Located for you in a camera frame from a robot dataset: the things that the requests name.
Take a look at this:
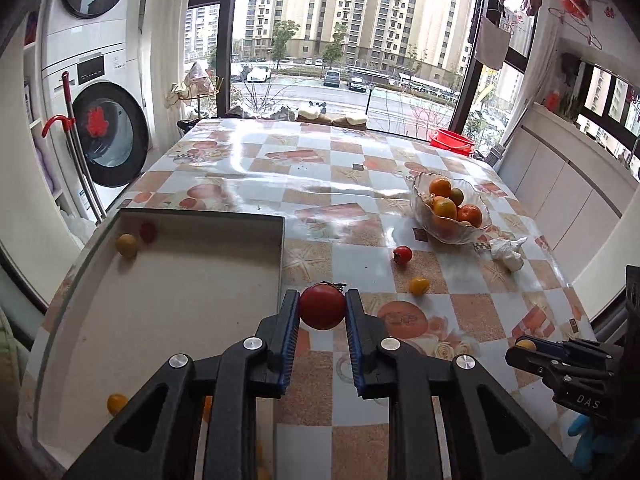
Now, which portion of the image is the small orange tangerine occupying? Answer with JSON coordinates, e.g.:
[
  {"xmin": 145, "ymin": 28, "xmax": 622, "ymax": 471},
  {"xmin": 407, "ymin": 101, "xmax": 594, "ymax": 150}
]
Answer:
[{"xmin": 409, "ymin": 276, "xmax": 431, "ymax": 297}]

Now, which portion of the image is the small yellow-green fruit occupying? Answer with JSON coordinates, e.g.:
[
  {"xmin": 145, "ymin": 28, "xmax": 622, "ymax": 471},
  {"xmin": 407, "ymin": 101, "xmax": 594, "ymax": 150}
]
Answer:
[{"xmin": 115, "ymin": 233, "xmax": 139, "ymax": 259}]

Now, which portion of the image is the yellow orange fruit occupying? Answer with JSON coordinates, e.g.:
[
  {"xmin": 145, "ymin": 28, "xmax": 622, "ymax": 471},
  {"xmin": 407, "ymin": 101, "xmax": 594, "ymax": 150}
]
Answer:
[
  {"xmin": 515, "ymin": 339, "xmax": 537, "ymax": 351},
  {"xmin": 106, "ymin": 393, "xmax": 128, "ymax": 417}
]

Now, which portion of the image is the large orange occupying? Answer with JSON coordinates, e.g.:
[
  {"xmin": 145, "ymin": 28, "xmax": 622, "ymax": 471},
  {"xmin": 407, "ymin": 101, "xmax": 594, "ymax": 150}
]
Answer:
[{"xmin": 203, "ymin": 396, "xmax": 213, "ymax": 423}]

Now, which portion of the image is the small red tomato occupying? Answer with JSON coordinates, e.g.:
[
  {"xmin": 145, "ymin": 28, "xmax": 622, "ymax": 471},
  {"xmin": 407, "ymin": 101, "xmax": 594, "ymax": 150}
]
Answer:
[{"xmin": 139, "ymin": 221, "xmax": 157, "ymax": 244}]

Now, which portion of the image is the blue gloved hand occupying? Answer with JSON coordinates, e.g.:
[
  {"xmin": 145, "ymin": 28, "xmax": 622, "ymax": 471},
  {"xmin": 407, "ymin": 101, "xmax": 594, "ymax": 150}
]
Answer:
[{"xmin": 567, "ymin": 415, "xmax": 625, "ymax": 472}]

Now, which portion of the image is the glass fruit bowl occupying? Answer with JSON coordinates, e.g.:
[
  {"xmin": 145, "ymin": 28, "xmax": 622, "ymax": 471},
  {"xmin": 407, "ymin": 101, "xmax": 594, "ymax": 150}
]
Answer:
[{"xmin": 407, "ymin": 171, "xmax": 492, "ymax": 245}]

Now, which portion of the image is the grey shallow box tray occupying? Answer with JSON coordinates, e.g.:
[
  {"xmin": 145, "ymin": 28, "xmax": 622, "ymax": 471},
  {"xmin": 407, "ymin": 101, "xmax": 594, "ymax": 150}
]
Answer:
[{"xmin": 18, "ymin": 208, "xmax": 284, "ymax": 479}]

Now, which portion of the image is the white low cabinet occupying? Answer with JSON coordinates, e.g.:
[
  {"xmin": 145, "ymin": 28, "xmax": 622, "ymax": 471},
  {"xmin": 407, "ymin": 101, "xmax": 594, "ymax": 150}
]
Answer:
[{"xmin": 498, "ymin": 103, "xmax": 638, "ymax": 282}]

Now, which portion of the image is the red plastic bucket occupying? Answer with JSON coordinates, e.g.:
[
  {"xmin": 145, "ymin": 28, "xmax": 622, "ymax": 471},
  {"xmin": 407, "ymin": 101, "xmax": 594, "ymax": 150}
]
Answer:
[{"xmin": 427, "ymin": 129, "xmax": 475, "ymax": 156}]

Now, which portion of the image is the white washing machine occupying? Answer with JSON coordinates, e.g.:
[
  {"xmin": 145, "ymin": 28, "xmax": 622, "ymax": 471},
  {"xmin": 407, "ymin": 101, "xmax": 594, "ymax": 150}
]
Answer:
[{"xmin": 41, "ymin": 0, "xmax": 152, "ymax": 209}]

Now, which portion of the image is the red handled mop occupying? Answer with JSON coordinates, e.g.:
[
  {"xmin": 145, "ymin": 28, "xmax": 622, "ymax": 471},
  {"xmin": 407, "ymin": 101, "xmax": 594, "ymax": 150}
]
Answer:
[{"xmin": 42, "ymin": 70, "xmax": 106, "ymax": 224}]

